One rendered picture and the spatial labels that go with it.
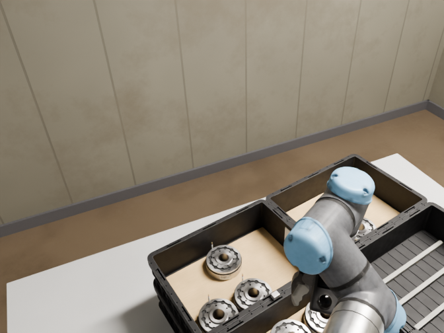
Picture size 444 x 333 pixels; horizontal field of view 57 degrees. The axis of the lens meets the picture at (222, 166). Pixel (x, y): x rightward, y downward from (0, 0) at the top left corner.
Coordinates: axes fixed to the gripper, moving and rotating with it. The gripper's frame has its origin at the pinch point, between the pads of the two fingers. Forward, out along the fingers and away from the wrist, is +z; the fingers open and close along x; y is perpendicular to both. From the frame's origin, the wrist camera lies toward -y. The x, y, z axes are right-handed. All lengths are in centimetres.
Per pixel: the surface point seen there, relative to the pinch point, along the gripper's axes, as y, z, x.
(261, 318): 1.6, 10.9, 9.1
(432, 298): 20.0, 13.1, -34.2
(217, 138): 167, 80, 51
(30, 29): 114, 0, 135
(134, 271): 24, 36, 51
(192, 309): 5.5, 20.3, 26.9
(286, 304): 6.9, 11.1, 3.7
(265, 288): 13.1, 15.0, 9.2
